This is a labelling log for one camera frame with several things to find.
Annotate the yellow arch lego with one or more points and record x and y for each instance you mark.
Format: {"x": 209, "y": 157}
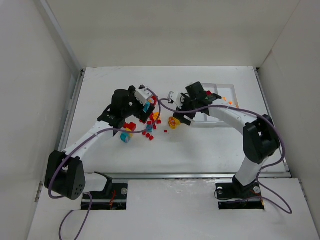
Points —
{"x": 156, "y": 116}

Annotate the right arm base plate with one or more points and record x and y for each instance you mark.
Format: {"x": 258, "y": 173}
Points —
{"x": 248, "y": 198}

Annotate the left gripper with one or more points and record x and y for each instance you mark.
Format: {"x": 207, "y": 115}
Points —
{"x": 147, "y": 113}

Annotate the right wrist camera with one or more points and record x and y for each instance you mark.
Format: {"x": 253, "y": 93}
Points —
{"x": 174, "y": 97}

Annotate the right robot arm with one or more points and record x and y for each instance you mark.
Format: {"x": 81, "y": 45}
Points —
{"x": 260, "y": 141}

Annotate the teal yellow lego stack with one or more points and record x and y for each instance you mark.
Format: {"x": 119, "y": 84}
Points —
{"x": 126, "y": 136}

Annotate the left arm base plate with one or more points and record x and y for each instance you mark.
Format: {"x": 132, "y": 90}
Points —
{"x": 112, "y": 200}

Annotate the red flower lego block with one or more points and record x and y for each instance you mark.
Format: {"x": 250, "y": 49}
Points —
{"x": 153, "y": 100}

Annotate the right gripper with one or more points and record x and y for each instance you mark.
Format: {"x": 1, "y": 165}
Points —
{"x": 182, "y": 116}

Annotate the small teal lego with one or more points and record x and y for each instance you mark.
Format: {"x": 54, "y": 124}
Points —
{"x": 149, "y": 129}

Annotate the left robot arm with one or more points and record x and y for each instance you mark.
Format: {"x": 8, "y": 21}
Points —
{"x": 65, "y": 174}

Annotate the red lego brick pair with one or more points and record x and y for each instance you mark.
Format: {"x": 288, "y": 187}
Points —
{"x": 149, "y": 136}

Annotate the aluminium rail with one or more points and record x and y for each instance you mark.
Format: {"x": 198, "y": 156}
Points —
{"x": 146, "y": 176}

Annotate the teal long lego brick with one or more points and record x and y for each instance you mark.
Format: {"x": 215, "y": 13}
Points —
{"x": 146, "y": 106}

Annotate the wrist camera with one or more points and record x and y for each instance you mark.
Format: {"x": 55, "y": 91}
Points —
{"x": 142, "y": 94}
{"x": 174, "y": 97}

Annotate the yellow butterfly lego block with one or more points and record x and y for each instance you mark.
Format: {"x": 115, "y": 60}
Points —
{"x": 173, "y": 122}

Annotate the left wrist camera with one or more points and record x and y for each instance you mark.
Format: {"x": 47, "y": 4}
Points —
{"x": 142, "y": 94}

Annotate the red stepped lego block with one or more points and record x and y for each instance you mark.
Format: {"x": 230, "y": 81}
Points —
{"x": 130, "y": 126}

